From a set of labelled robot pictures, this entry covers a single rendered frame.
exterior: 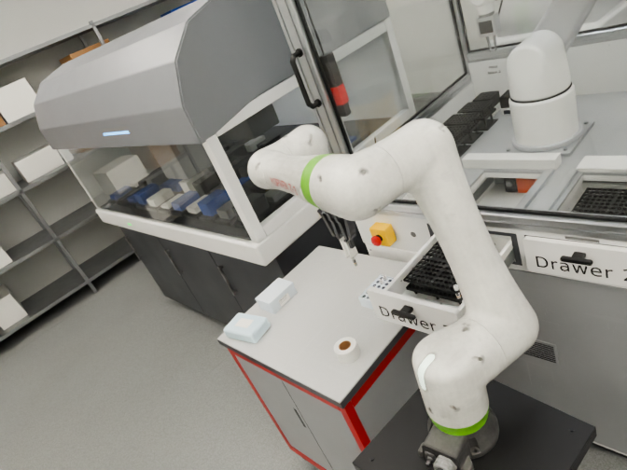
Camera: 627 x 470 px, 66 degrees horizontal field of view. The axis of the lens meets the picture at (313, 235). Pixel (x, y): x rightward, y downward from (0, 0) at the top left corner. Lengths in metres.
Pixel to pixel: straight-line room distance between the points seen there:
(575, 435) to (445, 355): 0.33
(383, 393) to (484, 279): 0.64
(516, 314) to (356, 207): 0.40
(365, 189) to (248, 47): 1.17
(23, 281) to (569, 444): 4.71
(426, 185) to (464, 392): 0.40
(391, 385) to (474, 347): 0.60
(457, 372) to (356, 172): 0.41
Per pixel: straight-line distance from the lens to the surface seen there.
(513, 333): 1.03
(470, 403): 1.02
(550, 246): 1.40
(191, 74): 1.77
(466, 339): 0.99
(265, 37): 1.97
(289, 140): 1.27
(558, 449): 1.14
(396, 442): 1.18
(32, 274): 5.18
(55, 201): 5.09
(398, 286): 1.46
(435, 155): 0.92
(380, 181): 0.85
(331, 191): 0.85
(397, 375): 1.56
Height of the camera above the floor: 1.74
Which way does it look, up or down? 28 degrees down
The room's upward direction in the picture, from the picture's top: 24 degrees counter-clockwise
